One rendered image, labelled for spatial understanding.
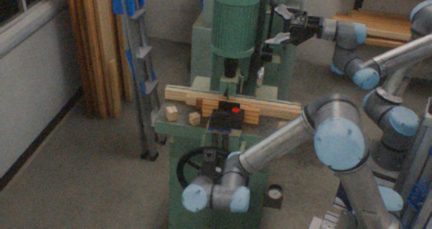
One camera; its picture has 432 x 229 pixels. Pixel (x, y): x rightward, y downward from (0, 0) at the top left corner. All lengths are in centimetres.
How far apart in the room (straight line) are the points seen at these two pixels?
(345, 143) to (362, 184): 16
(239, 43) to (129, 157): 158
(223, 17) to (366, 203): 84
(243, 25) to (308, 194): 152
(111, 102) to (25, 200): 95
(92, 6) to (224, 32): 150
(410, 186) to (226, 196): 69
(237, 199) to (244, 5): 71
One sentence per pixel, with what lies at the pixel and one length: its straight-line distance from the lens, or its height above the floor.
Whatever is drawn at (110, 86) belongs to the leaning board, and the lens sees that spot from 332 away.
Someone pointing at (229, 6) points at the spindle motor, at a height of 141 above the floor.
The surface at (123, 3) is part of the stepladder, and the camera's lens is 253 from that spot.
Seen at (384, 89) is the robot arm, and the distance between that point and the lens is 196.
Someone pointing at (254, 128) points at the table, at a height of 90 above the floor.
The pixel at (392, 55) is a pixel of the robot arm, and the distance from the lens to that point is 166.
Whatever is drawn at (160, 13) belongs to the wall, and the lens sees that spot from 444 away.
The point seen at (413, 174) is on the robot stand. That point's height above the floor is 102.
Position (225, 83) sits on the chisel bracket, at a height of 106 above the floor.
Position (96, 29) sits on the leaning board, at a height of 71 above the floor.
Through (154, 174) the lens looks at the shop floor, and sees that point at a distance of 294.
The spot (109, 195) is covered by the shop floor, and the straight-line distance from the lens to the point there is 284.
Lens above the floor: 202
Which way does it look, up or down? 35 degrees down
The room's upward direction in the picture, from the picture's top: 4 degrees clockwise
